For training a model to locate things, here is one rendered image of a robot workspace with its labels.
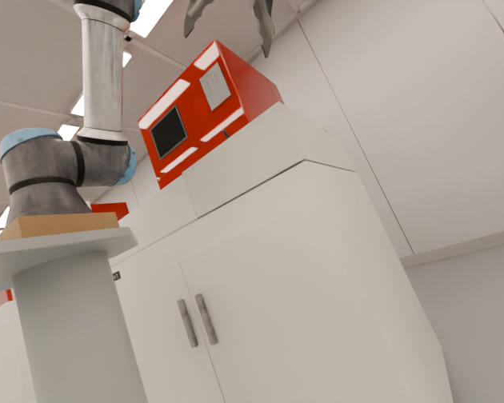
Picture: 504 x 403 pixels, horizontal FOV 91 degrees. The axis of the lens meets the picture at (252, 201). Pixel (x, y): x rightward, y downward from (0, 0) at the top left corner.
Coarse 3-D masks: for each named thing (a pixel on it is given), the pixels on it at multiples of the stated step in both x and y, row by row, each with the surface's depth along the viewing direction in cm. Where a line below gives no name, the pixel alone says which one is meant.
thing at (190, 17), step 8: (192, 0) 39; (200, 0) 36; (208, 0) 39; (192, 8) 39; (200, 8) 40; (192, 16) 40; (200, 16) 40; (184, 24) 41; (192, 24) 41; (184, 32) 41
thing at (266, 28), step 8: (256, 0) 41; (264, 0) 40; (256, 8) 42; (264, 8) 40; (256, 16) 42; (264, 16) 41; (264, 24) 43; (272, 24) 40; (264, 32) 44; (272, 32) 41; (264, 40) 45; (264, 48) 46
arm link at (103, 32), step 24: (96, 0) 53; (120, 0) 55; (96, 24) 55; (120, 24) 57; (96, 48) 56; (120, 48) 59; (96, 72) 57; (120, 72) 61; (96, 96) 59; (120, 96) 63; (96, 120) 60; (120, 120) 64; (96, 144) 60; (120, 144) 64; (96, 168) 61; (120, 168) 65
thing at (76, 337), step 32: (0, 256) 33; (32, 256) 38; (64, 256) 46; (96, 256) 51; (0, 288) 51; (32, 288) 44; (64, 288) 45; (96, 288) 48; (32, 320) 43; (64, 320) 43; (96, 320) 46; (32, 352) 42; (64, 352) 42; (96, 352) 44; (128, 352) 49; (64, 384) 41; (96, 384) 42; (128, 384) 46
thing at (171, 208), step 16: (160, 192) 78; (176, 192) 74; (144, 208) 83; (160, 208) 79; (176, 208) 75; (192, 208) 71; (128, 224) 89; (144, 224) 84; (160, 224) 79; (176, 224) 75; (144, 240) 84; (128, 256) 90
